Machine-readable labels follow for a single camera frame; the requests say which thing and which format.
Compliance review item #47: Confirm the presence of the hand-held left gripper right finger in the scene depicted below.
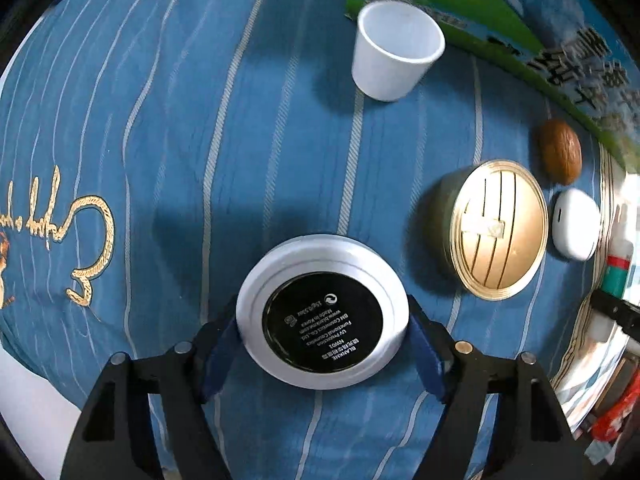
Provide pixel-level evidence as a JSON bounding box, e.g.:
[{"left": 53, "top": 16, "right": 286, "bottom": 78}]
[{"left": 406, "top": 294, "right": 587, "bottom": 480}]

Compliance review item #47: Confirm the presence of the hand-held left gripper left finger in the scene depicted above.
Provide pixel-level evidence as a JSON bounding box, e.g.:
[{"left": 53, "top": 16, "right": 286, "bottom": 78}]
[{"left": 60, "top": 296, "right": 242, "bottom": 480}]

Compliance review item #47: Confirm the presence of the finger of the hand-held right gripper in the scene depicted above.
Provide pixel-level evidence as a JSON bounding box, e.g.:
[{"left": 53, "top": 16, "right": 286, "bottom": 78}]
[{"left": 590, "top": 289, "right": 640, "bottom": 353}]

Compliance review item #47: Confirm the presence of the round white cosmetic compact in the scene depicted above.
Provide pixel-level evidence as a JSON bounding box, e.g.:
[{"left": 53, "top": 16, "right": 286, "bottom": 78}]
[{"left": 235, "top": 236, "right": 411, "bottom": 391}]

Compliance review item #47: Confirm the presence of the white tube with green label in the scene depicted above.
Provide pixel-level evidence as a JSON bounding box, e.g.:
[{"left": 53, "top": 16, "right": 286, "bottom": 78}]
[{"left": 586, "top": 199, "right": 633, "bottom": 343}]

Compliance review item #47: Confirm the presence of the white earbud case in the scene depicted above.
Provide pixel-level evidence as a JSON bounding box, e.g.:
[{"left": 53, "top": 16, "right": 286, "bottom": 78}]
[{"left": 551, "top": 188, "right": 602, "bottom": 262}]

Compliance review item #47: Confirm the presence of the red plastic packet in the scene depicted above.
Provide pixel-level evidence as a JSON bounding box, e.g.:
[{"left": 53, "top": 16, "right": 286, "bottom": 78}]
[{"left": 590, "top": 386, "right": 640, "bottom": 442}]

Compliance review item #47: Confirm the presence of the round gold tin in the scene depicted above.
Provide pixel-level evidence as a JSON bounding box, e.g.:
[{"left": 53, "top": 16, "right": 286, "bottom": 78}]
[{"left": 433, "top": 160, "right": 550, "bottom": 302}]

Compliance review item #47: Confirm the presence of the brown walnut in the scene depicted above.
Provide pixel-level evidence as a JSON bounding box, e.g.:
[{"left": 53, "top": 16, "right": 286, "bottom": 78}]
[{"left": 538, "top": 119, "right": 584, "bottom": 186}]

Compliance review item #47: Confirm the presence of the blue striped bedsheet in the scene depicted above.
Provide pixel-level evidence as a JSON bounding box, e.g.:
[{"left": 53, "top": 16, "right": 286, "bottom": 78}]
[{"left": 0, "top": 0, "right": 618, "bottom": 480}]

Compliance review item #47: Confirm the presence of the white plastic cup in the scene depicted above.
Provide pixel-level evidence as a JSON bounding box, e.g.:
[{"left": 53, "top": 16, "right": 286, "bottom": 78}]
[{"left": 351, "top": 1, "right": 446, "bottom": 103}]

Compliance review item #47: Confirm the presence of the green and blue printed board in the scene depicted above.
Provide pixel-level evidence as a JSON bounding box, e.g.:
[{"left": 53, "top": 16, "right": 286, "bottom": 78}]
[{"left": 344, "top": 0, "right": 640, "bottom": 173}]

